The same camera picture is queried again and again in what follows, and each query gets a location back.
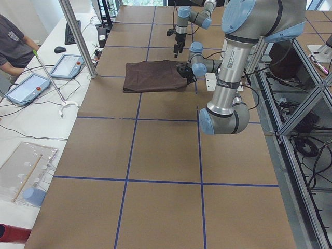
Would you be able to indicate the blue plastic cup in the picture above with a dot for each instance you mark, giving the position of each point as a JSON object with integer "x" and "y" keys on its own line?
{"x": 34, "y": 196}

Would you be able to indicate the red object table corner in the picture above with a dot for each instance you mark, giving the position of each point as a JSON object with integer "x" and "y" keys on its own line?
{"x": 14, "y": 234}

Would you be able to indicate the aluminium frame post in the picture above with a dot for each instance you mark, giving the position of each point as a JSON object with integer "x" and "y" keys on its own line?
{"x": 71, "y": 20}

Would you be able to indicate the black box white label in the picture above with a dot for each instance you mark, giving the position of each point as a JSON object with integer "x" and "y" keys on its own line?
{"x": 102, "y": 36}

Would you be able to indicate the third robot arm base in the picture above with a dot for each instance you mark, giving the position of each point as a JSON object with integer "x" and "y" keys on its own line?
{"x": 321, "y": 53}

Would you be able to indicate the wooden stick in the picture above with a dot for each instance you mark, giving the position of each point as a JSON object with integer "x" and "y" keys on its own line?
{"x": 27, "y": 178}

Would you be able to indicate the teach pendant tablet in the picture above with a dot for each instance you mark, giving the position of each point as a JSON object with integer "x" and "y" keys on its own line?
{"x": 28, "y": 90}
{"x": 67, "y": 67}

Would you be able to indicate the seated person grey shirt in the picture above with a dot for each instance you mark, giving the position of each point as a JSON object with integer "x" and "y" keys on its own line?
{"x": 16, "y": 48}

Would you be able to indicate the near teach pendant tablet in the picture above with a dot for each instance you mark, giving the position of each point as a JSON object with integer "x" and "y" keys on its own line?
{"x": 28, "y": 90}

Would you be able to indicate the clear plastic rack tray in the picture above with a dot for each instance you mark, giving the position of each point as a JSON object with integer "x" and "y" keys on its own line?
{"x": 17, "y": 166}

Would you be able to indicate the white pedestal column base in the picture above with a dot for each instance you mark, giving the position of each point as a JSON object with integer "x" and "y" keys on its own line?
{"x": 211, "y": 80}

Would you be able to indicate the dark brown t-shirt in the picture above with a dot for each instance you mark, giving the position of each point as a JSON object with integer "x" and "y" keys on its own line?
{"x": 153, "y": 76}

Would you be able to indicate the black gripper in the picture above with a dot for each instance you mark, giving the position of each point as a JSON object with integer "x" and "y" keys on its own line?
{"x": 187, "y": 73}
{"x": 180, "y": 38}

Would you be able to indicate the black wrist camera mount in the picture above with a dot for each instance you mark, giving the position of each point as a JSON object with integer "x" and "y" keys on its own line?
{"x": 182, "y": 70}
{"x": 171, "y": 32}

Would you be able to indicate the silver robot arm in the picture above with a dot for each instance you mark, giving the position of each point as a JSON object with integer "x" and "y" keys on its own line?
{"x": 186, "y": 15}
{"x": 243, "y": 23}

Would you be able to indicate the black computer keyboard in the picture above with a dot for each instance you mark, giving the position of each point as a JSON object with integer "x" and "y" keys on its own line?
{"x": 69, "y": 36}

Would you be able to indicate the black computer mouse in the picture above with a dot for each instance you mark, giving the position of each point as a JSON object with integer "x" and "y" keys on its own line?
{"x": 59, "y": 49}

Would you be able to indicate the far teach pendant tablet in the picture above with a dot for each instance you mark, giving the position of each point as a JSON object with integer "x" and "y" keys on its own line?
{"x": 67, "y": 67}

